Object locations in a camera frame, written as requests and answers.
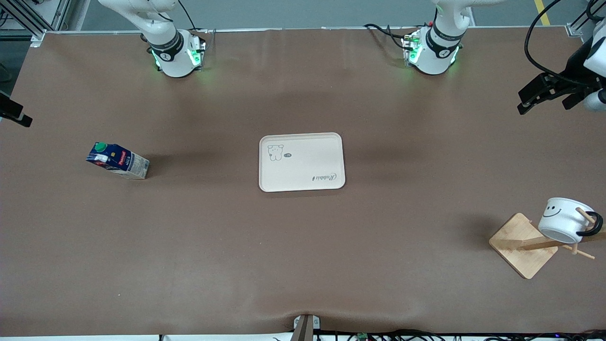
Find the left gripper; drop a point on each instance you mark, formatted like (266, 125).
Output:
(575, 65)

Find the cream rectangular tray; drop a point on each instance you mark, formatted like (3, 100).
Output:
(303, 163)

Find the wooden mug tree stand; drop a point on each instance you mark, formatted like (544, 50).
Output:
(521, 246)

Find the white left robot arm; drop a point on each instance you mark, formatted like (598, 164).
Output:
(433, 59)

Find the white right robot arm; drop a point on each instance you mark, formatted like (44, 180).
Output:
(173, 61)

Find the aluminium frame profile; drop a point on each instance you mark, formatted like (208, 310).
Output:
(575, 28)
(28, 21)

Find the blue Pascal milk carton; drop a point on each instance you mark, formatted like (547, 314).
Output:
(116, 158)

